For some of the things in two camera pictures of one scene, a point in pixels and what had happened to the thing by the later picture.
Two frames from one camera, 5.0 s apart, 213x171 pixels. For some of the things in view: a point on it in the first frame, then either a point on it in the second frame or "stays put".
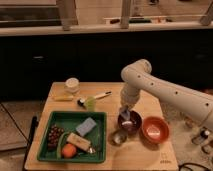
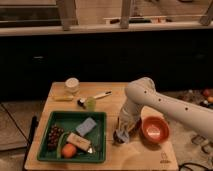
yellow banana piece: x=62 y=98 stays put
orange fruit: x=69 y=150 stays put
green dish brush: x=89 y=102 stays put
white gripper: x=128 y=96 -> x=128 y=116
